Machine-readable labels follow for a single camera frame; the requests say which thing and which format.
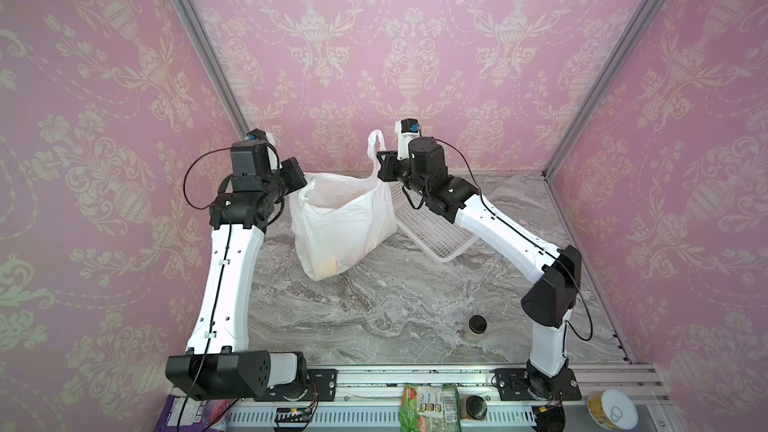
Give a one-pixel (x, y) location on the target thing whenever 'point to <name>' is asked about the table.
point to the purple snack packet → (199, 415)
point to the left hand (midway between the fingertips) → (302, 166)
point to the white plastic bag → (344, 222)
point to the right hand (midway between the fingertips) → (379, 152)
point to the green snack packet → (430, 408)
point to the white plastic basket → (433, 231)
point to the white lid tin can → (613, 410)
